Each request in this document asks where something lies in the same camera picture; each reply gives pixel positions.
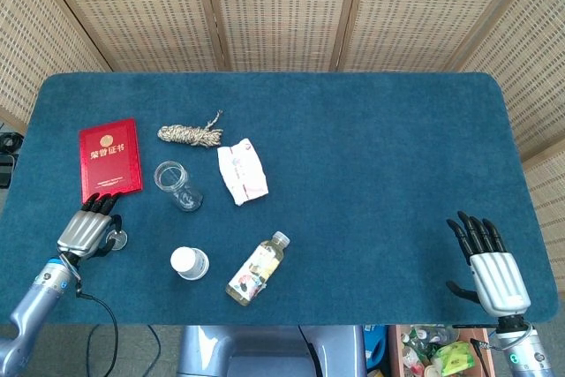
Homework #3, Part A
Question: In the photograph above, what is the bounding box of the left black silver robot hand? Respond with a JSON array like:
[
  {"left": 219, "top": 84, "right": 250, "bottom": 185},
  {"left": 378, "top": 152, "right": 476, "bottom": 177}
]
[{"left": 56, "top": 192, "right": 126, "bottom": 262}]

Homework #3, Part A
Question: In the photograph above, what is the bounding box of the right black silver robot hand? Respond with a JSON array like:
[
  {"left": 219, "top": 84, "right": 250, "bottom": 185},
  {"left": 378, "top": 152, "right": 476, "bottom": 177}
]
[{"left": 445, "top": 211, "right": 532, "bottom": 319}]

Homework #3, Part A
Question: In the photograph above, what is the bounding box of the clear glass jar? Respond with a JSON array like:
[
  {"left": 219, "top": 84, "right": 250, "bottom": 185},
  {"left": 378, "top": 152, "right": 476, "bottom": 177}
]
[{"left": 153, "top": 160, "right": 205, "bottom": 214}]

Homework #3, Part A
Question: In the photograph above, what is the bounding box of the white paper cup stack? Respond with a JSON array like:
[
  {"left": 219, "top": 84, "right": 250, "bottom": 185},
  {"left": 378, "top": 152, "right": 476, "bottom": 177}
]
[{"left": 169, "top": 246, "right": 210, "bottom": 282}]

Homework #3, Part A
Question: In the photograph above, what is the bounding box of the red certificate book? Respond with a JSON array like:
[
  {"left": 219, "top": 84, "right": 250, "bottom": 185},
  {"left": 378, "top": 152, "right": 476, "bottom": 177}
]
[{"left": 79, "top": 117, "right": 144, "bottom": 205}]

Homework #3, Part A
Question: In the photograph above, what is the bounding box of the green snack packet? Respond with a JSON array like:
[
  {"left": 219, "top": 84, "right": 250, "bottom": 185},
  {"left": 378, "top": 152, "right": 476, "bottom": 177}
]
[{"left": 434, "top": 341, "right": 477, "bottom": 377}]

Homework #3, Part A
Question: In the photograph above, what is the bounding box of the black flat device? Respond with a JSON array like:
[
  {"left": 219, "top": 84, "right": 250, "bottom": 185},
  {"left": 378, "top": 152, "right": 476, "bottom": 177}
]
[{"left": 0, "top": 154, "right": 17, "bottom": 189}]

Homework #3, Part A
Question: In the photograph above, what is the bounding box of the cardboard box of trash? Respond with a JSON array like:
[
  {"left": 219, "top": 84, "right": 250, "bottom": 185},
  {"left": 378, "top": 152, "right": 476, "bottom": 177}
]
[{"left": 388, "top": 325, "right": 492, "bottom": 377}]

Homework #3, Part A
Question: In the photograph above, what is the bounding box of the blue plastic container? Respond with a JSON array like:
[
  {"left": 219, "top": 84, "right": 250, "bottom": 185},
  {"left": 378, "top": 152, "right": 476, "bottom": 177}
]
[{"left": 364, "top": 325, "right": 390, "bottom": 370}]

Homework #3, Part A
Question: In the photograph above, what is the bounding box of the white tissue packet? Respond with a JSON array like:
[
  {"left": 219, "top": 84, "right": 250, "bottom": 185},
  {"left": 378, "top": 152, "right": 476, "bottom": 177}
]
[{"left": 216, "top": 139, "right": 270, "bottom": 207}]

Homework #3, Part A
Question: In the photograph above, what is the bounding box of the yellow tea plastic bottle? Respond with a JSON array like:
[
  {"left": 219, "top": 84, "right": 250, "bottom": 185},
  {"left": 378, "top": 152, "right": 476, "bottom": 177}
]
[{"left": 224, "top": 230, "right": 291, "bottom": 307}]

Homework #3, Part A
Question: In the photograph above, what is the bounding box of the blue velvet tablecloth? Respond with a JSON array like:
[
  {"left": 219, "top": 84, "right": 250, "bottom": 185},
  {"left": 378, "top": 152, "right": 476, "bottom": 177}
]
[{"left": 0, "top": 71, "right": 561, "bottom": 328}]

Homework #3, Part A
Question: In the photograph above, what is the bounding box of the blue-grey robot torso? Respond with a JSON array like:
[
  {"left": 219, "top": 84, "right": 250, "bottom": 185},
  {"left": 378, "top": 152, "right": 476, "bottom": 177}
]
[{"left": 176, "top": 325, "right": 367, "bottom": 377}]

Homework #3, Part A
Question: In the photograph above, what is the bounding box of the woven wooden folding screen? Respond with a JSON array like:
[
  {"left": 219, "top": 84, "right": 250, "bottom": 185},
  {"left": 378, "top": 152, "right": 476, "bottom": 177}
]
[{"left": 0, "top": 0, "right": 565, "bottom": 294}]

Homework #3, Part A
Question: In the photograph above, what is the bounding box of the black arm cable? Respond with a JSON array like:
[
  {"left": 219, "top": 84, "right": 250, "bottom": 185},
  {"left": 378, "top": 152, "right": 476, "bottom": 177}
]
[{"left": 73, "top": 282, "right": 121, "bottom": 377}]

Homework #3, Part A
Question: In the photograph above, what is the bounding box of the black cable bundle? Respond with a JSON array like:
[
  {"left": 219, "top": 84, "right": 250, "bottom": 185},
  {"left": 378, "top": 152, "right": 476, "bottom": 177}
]
[{"left": 0, "top": 132, "right": 24, "bottom": 154}]

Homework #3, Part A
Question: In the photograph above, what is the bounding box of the beige twisted rope bundle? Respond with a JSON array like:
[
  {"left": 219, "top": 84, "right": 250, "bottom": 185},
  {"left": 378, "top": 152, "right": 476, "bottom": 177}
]
[{"left": 157, "top": 109, "right": 225, "bottom": 149}]

